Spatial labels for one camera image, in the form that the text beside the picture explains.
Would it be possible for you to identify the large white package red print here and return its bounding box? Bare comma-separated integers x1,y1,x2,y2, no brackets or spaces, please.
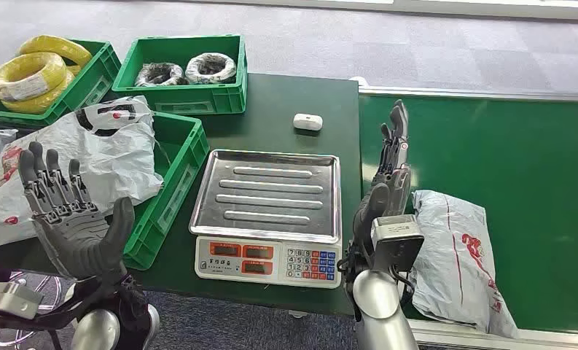
0,108,164,249

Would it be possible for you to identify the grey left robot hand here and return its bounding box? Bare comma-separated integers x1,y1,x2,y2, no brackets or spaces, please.
17,141,136,281

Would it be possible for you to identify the small white device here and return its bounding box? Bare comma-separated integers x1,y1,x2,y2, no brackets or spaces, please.
292,113,324,131

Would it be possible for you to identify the black wire coil wrapped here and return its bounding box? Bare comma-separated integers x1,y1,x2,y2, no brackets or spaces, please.
184,52,238,85
133,63,186,88

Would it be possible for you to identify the green delivery crate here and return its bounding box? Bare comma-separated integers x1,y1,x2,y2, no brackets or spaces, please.
122,112,211,271

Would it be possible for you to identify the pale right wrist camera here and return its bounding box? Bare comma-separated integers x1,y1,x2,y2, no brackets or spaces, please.
370,214,425,273

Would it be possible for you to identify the green conveyor belt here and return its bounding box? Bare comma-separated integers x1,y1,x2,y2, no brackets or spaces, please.
358,85,578,350

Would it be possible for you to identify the green crate with yellow coils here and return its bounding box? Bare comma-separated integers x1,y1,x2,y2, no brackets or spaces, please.
0,39,122,129

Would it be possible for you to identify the yellow wire coil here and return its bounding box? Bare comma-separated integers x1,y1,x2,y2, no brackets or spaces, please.
17,35,93,69
0,52,69,102
1,72,76,115

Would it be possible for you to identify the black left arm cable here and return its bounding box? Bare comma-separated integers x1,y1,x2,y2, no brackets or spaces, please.
0,280,125,350

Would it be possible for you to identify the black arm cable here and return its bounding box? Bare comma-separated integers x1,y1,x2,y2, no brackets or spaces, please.
0,280,125,350
339,251,415,310

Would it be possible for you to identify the green crate with black coils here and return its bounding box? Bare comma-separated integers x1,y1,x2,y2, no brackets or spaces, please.
112,34,249,116

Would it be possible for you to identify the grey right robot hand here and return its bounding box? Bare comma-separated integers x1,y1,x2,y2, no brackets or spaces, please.
354,98,412,268

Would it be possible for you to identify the white package black print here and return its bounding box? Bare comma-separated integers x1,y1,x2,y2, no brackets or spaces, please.
74,96,153,138

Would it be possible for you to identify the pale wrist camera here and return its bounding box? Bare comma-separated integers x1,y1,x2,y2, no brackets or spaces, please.
0,282,44,321
370,214,425,273

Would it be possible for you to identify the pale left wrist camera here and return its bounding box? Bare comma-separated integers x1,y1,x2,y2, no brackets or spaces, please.
0,282,44,321

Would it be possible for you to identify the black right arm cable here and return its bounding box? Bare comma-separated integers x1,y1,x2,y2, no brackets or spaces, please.
339,251,415,310

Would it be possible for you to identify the electronic scale steel tray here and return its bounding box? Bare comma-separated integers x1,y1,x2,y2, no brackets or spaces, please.
188,148,343,289

